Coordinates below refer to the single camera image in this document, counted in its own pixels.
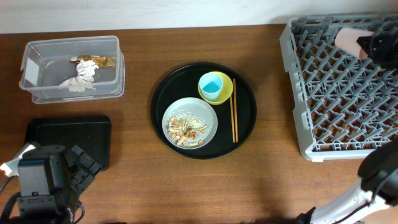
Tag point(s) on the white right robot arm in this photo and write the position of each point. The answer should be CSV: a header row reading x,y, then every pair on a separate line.
x,y
375,189

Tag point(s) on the black rectangular tray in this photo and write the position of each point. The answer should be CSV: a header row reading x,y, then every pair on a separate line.
x,y
91,133

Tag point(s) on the food scraps on plate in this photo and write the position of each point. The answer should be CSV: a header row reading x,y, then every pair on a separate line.
x,y
186,130

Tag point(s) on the gold snack wrapper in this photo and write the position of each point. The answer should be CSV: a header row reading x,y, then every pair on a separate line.
x,y
101,61

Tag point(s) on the clear plastic bin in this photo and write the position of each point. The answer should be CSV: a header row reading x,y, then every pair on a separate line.
x,y
53,58

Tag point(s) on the yellow bowl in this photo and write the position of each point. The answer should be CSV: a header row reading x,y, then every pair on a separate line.
x,y
226,90

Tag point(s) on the black round tray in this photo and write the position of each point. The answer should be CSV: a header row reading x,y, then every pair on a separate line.
x,y
183,82

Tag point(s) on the grey plate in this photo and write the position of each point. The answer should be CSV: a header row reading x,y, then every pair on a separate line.
x,y
196,107

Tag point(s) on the pink cup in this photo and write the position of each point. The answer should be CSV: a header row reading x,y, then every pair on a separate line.
x,y
346,40

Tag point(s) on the grey dishwasher rack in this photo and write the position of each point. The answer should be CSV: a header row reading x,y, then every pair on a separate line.
x,y
344,107

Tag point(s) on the white tissue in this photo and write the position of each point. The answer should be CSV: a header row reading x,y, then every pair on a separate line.
x,y
79,83

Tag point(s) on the light blue cup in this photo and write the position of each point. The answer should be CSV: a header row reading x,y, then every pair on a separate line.
x,y
210,85

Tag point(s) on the grey tissue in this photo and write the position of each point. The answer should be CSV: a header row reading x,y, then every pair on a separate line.
x,y
86,68

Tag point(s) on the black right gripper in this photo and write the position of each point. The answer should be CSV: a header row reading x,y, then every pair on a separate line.
x,y
376,45

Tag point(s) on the white label on bin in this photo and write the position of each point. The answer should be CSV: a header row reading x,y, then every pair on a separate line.
x,y
32,72

